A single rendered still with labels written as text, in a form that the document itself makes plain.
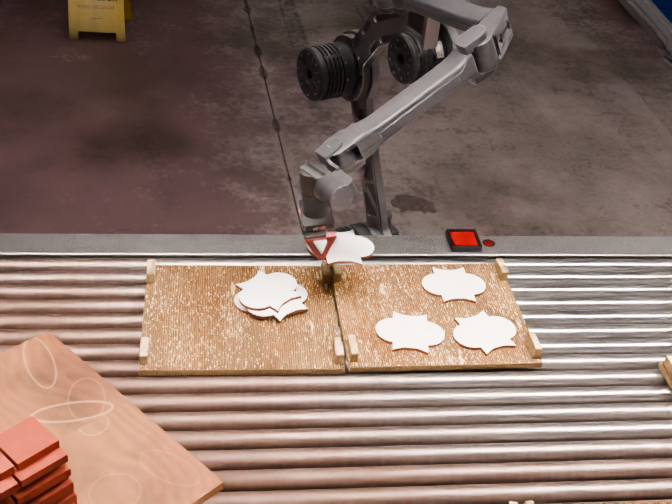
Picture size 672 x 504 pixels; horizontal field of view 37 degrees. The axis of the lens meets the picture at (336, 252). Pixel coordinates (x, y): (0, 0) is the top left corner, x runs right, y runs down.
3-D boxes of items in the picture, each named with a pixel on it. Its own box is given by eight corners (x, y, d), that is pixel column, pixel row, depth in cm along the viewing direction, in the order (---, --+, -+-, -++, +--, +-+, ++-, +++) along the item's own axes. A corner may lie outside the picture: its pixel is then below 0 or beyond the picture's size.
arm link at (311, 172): (315, 154, 206) (293, 164, 203) (335, 167, 201) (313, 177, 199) (318, 182, 210) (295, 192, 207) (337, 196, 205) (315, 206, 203)
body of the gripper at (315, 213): (328, 203, 215) (326, 174, 210) (335, 230, 207) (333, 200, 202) (299, 206, 214) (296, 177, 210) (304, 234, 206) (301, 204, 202)
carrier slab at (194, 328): (147, 270, 225) (147, 264, 224) (327, 271, 230) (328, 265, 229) (138, 376, 197) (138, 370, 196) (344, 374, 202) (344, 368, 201)
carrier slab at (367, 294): (328, 270, 231) (329, 264, 230) (498, 268, 237) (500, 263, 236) (349, 372, 203) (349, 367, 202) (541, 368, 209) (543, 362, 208)
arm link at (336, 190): (348, 162, 211) (334, 134, 205) (382, 184, 203) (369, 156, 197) (306, 198, 208) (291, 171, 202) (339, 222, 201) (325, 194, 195)
